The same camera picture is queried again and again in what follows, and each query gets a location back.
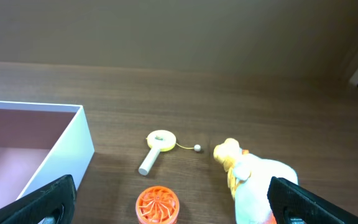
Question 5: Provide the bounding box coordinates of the yellow wooden rattle drum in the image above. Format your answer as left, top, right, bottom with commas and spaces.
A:
138, 130, 201, 176

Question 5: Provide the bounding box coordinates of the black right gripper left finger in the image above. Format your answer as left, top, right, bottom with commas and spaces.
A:
0, 174, 76, 224

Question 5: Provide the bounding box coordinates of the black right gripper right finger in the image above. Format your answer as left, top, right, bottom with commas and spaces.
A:
267, 177, 358, 224

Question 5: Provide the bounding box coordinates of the orange plastic wheel toy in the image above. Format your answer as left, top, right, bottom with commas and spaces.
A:
135, 185, 180, 224

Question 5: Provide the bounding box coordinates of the white plush duck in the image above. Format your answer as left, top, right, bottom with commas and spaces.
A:
213, 138, 298, 223

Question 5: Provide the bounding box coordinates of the white cardboard box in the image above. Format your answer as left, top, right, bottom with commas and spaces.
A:
0, 101, 94, 209

